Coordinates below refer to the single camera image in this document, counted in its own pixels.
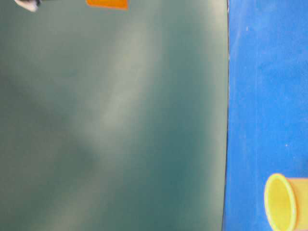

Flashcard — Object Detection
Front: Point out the orange cube block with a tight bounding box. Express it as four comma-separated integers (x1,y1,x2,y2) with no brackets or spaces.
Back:
86,0,128,10

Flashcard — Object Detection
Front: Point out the blue table cloth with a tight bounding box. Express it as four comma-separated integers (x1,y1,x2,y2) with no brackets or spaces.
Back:
223,0,308,231

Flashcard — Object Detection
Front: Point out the yellow plastic cup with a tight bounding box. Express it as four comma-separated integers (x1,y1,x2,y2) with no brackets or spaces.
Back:
264,173,308,231

